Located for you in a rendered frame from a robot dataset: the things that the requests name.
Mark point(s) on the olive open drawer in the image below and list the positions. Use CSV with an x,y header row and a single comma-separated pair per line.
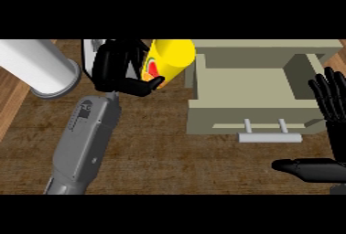
x,y
242,88

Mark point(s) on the olive cabinet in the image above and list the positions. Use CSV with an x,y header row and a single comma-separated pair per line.
x,y
251,50

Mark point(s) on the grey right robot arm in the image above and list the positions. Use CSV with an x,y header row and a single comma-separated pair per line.
x,y
338,189

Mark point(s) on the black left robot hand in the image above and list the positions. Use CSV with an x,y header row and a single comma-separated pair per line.
x,y
112,70

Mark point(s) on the white cylinder with grey rim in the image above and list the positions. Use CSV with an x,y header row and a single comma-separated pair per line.
x,y
35,65

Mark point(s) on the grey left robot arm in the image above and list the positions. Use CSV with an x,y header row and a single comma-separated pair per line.
x,y
83,143

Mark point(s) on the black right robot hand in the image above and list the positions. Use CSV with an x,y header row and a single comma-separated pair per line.
x,y
335,143

